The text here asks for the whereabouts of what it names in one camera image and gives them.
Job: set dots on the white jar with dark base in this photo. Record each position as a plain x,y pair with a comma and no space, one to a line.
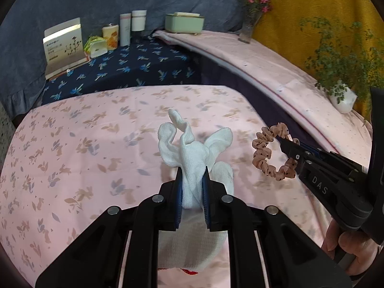
138,21

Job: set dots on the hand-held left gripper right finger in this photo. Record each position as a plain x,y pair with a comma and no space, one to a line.
205,201

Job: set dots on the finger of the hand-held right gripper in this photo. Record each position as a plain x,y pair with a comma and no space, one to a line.
313,151
292,151

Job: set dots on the green plant in white pot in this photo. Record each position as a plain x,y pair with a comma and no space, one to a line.
345,102

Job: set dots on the white towel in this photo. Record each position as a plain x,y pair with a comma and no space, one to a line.
192,162

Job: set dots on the green tissue box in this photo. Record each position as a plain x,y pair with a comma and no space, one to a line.
183,24

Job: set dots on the yellow backdrop cloth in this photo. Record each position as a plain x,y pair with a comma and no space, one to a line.
300,0

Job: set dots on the white open card box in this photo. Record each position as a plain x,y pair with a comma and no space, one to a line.
64,48

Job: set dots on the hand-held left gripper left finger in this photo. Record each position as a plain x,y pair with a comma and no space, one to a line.
179,198

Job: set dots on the orange printed can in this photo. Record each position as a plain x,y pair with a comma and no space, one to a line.
110,37

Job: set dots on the pink dotted scrunchie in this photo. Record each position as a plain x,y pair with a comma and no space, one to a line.
261,153

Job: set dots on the blue-grey backdrop cloth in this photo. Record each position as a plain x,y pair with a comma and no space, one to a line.
90,0

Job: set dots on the tall white bottle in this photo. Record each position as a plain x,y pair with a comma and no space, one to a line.
125,30

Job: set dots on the small white green pack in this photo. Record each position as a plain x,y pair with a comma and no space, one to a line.
97,48

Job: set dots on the glass vase with pink flowers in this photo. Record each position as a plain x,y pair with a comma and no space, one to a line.
247,31

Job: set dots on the pink floral blanket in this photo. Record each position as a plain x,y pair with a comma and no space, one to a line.
90,126

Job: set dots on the person's right hand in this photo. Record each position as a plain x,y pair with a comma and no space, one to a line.
360,246

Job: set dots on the navy floral cloth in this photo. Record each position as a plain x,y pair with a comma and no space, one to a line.
135,66

